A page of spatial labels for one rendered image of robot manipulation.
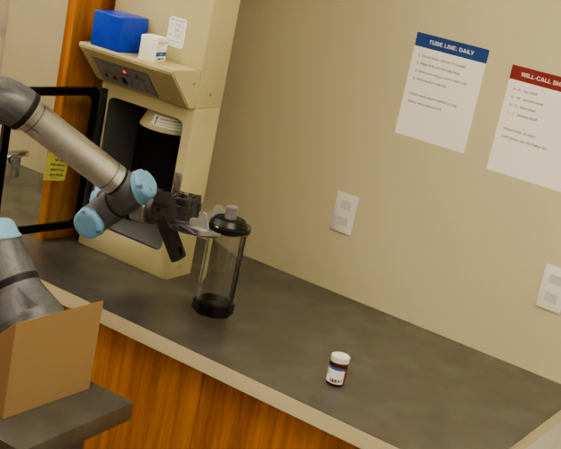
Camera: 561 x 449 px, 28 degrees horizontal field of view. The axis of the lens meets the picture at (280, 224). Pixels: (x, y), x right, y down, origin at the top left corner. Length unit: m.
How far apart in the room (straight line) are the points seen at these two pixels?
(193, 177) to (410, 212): 0.60
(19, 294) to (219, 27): 1.01
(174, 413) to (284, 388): 0.34
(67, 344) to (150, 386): 0.55
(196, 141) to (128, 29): 0.33
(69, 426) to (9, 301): 0.26
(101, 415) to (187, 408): 0.48
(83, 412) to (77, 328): 0.16
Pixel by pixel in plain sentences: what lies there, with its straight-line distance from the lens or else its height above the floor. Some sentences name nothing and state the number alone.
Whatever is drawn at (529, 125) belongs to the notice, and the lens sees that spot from 2.89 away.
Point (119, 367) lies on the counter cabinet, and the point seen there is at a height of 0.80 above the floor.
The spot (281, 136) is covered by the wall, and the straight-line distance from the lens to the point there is 3.24.
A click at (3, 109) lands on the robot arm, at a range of 2.48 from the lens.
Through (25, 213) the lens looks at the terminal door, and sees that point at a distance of 3.01.
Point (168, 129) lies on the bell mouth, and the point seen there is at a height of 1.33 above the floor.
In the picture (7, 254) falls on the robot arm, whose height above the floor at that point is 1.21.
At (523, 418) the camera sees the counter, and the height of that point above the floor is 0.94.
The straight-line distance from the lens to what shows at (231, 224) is 2.64.
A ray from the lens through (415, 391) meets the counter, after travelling 2.64.
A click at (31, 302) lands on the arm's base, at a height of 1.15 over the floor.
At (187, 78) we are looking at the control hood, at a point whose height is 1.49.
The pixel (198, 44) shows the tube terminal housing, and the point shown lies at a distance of 2.86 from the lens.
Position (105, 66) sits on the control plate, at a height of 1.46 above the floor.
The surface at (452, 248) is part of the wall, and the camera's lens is 3.01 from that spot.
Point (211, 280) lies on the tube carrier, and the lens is 2.68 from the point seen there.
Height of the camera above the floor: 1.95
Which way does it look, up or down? 16 degrees down
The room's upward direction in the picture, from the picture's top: 12 degrees clockwise
